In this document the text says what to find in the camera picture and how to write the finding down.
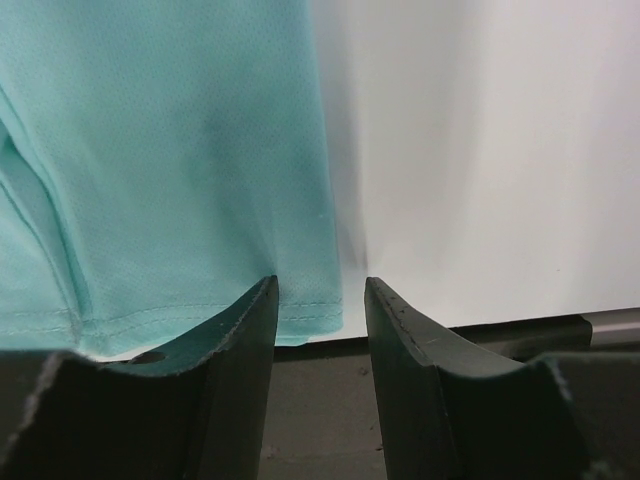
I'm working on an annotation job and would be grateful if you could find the teal t-shirt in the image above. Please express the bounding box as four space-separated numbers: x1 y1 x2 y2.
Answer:
1 1 342 358

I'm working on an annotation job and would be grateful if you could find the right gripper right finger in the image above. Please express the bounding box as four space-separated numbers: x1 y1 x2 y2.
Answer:
364 277 639 479

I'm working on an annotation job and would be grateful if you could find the aluminium frame rail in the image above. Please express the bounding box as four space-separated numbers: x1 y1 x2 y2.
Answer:
582 308 640 349

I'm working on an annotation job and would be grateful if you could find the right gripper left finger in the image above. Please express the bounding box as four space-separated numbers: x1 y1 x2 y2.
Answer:
1 277 279 480

